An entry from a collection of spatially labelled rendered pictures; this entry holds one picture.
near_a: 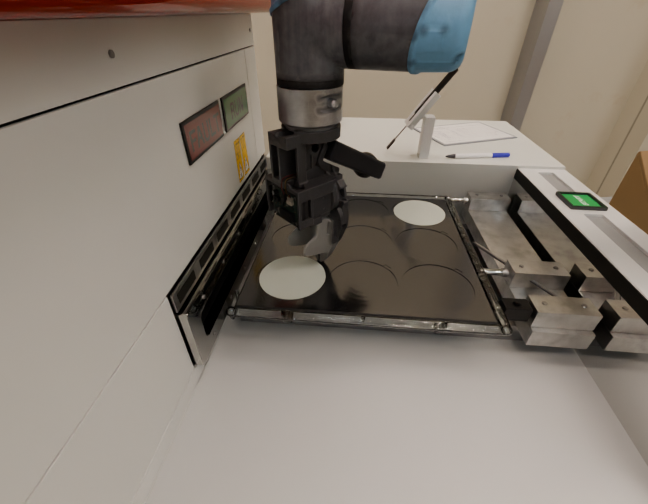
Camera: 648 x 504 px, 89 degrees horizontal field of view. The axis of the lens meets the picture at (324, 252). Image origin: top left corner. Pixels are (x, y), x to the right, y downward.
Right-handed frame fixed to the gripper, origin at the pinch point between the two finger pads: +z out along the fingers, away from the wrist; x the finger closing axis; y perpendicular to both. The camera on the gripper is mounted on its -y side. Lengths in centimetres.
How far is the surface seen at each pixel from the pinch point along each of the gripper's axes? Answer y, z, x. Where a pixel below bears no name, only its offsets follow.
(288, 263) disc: 5.1, 1.3, -2.7
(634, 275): -21.0, -4.7, 33.8
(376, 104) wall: -151, 19, -119
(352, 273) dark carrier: -0.9, 1.4, 5.6
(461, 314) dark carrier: -5.5, 1.3, 21.1
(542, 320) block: -13.2, 1.9, 28.5
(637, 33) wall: -296, -19, -26
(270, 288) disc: 10.4, 1.4, 0.2
